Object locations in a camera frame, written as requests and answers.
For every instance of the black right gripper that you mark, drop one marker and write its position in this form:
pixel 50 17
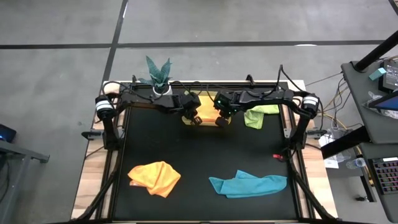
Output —
pixel 227 104

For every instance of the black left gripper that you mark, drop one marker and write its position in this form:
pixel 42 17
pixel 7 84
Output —
pixel 189 104

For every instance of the teal microfiber towel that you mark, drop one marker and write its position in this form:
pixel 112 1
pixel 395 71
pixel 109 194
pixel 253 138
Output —
pixel 245 186

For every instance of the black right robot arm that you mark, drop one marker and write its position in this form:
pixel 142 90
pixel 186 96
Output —
pixel 270 96

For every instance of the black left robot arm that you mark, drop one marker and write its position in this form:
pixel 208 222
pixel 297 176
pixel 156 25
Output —
pixel 146 101

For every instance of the green microfiber towel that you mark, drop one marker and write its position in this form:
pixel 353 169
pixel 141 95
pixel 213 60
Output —
pixel 255 119

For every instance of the yellow translucent plastic bin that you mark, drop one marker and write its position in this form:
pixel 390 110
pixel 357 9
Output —
pixel 206 124

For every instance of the green snake plant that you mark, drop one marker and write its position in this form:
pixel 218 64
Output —
pixel 158 73

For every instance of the white paper sheet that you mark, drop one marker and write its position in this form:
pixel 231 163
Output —
pixel 331 161

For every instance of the black desk foot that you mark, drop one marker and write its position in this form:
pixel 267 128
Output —
pixel 345 142

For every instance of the clear plastic bottle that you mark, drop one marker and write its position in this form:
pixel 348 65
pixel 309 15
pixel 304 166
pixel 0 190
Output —
pixel 357 163

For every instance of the grey side desk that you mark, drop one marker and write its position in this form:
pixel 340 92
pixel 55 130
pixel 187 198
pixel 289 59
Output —
pixel 379 124

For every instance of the small teal box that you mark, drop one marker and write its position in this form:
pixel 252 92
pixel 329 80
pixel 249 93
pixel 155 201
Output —
pixel 377 74

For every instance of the black blue-screen monitor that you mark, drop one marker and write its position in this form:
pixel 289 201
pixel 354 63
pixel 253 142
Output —
pixel 388 103

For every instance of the black pole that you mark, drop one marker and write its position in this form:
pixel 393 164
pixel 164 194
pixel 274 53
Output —
pixel 376 51

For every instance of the backlit keyboard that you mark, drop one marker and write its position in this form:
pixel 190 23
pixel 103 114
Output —
pixel 385 175

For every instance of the black flat device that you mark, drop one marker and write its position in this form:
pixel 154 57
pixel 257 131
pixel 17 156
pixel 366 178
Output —
pixel 390 77

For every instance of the grey desk with legs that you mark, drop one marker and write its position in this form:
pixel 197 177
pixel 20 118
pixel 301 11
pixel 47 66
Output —
pixel 18 152

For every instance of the blue-lit black device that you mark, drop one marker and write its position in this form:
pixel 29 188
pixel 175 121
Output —
pixel 6 133

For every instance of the grey keyboard desk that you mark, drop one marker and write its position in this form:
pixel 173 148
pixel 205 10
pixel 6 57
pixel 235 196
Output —
pixel 390 208

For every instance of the black frame clamp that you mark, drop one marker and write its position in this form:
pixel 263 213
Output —
pixel 250 78
pixel 134 79

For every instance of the black table frame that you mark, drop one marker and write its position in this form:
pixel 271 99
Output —
pixel 311 193

